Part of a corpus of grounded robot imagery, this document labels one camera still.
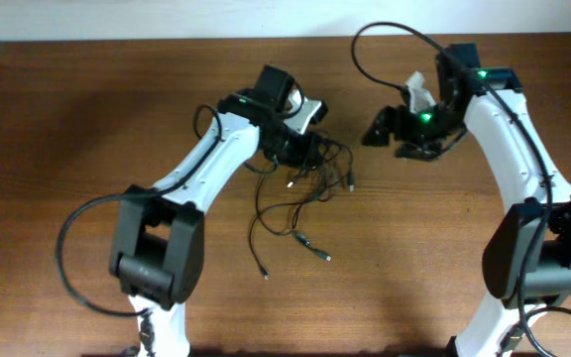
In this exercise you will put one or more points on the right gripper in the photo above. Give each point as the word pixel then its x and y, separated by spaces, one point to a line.
pixel 403 131

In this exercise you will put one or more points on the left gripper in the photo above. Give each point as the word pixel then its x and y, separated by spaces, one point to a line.
pixel 302 150

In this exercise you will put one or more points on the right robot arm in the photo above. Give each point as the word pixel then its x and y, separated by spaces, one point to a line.
pixel 526 265

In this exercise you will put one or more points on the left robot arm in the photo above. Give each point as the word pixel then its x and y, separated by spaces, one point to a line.
pixel 157 253

